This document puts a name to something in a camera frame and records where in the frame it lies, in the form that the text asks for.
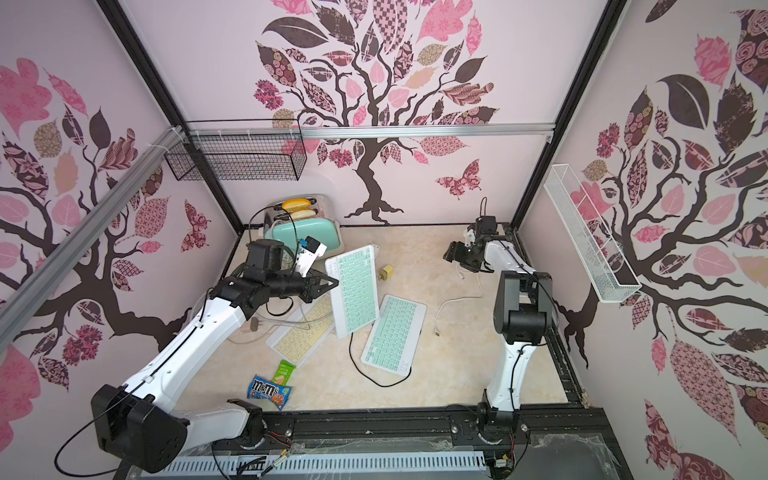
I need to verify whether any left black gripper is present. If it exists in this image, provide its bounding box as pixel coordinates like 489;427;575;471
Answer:
265;267;337;304

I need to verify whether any white charging cable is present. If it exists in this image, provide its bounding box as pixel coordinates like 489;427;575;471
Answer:
433;269;487;337

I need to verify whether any yellow wireless keyboard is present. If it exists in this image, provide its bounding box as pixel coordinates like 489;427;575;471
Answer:
266;294;335;367

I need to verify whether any black charging cable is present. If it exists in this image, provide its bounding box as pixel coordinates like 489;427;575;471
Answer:
346;333;415;389

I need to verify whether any yellow charger adapter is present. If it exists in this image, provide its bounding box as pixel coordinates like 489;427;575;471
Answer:
378;265;394;281

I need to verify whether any green wireless keyboard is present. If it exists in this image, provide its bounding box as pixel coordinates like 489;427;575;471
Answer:
361;295;427;376

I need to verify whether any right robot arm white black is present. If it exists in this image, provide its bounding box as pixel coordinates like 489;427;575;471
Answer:
443;214;554;442

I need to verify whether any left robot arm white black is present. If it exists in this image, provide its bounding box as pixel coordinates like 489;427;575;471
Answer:
91;237;339;473

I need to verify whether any mint green toaster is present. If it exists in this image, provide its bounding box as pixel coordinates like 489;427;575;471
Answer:
263;194;345;258

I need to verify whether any yellow bread slice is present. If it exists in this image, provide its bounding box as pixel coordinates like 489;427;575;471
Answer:
281;198;313;213

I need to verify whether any green snack packet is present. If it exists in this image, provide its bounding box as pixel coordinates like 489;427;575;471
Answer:
272;360;296;386

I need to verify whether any blue m&m's candy bag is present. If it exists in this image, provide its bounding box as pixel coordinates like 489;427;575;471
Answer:
247;375;292;411

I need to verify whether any grey power strip cord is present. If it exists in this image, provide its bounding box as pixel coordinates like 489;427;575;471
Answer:
227;299;337;347

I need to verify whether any black wire basket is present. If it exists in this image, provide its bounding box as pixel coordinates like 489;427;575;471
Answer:
164;120;308;181

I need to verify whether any white wire shelf basket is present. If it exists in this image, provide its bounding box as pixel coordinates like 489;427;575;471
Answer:
544;164;641;304

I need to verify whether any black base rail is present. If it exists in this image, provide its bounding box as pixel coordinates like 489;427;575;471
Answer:
185;404;614;450

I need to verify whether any white vented cable duct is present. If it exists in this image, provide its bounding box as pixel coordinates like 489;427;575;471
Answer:
129;451;487;479

